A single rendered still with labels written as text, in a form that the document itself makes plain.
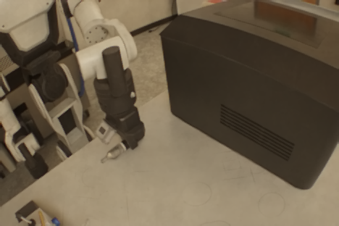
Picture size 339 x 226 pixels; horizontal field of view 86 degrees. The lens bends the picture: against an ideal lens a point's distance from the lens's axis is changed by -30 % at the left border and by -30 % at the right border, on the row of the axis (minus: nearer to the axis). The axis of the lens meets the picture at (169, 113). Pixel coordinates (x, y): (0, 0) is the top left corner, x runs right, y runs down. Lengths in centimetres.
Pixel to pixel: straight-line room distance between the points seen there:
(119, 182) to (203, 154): 21
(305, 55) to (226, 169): 33
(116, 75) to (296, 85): 32
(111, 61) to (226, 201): 36
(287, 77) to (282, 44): 6
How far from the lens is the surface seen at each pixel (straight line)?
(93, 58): 47
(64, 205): 61
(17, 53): 81
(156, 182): 57
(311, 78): 42
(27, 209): 56
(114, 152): 62
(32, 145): 91
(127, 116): 54
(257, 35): 46
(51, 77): 85
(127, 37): 49
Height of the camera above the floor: 137
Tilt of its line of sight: 40 degrees down
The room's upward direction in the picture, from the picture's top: 8 degrees counter-clockwise
